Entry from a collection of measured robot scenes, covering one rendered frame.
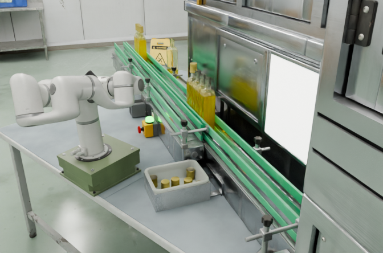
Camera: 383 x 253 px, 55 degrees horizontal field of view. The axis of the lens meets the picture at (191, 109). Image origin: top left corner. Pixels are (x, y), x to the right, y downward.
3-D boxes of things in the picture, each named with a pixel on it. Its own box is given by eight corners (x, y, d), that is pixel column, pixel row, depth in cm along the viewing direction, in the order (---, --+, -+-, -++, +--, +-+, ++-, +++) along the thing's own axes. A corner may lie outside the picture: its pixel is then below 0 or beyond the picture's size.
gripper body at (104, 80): (106, 80, 145) (83, 82, 149) (114, 102, 150) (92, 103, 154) (115, 72, 151) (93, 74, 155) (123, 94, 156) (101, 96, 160)
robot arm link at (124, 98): (77, 76, 129) (122, 75, 145) (80, 113, 129) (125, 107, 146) (92, 74, 124) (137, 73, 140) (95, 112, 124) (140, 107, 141)
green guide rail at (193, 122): (202, 141, 160) (203, 123, 157) (200, 141, 159) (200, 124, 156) (124, 50, 311) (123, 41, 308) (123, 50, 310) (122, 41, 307)
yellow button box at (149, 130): (158, 136, 193) (158, 123, 190) (144, 138, 191) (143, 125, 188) (154, 130, 199) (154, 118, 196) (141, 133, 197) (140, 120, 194)
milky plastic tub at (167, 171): (210, 198, 143) (211, 179, 139) (155, 211, 135) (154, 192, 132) (194, 175, 158) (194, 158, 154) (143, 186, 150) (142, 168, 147)
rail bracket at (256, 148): (271, 168, 140) (273, 137, 135) (255, 172, 138) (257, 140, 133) (265, 163, 144) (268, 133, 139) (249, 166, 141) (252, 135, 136)
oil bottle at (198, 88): (210, 128, 172) (210, 85, 164) (198, 130, 170) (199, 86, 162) (204, 123, 177) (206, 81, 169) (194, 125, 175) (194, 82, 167)
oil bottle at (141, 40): (147, 64, 274) (145, 26, 263) (139, 65, 272) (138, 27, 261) (145, 62, 279) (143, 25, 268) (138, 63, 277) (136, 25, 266)
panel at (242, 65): (345, 191, 109) (366, 83, 96) (337, 194, 108) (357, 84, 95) (219, 93, 187) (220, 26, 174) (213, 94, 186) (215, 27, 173)
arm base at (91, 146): (81, 166, 147) (74, 131, 141) (66, 155, 155) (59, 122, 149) (113, 151, 156) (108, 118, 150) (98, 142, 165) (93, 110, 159)
